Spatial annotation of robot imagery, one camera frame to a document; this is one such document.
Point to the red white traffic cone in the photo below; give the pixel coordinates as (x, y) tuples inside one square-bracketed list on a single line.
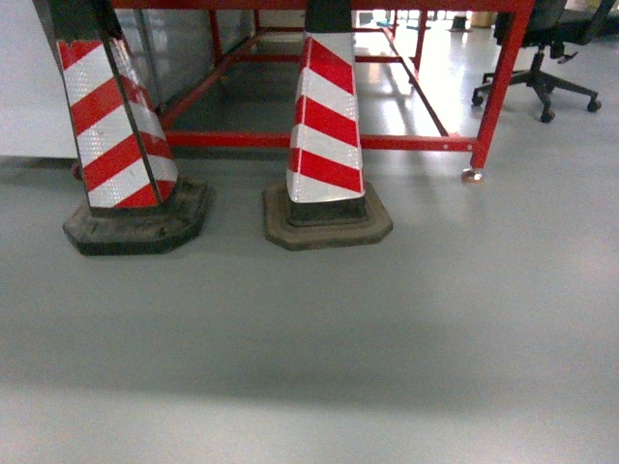
[(136, 200), (325, 201)]

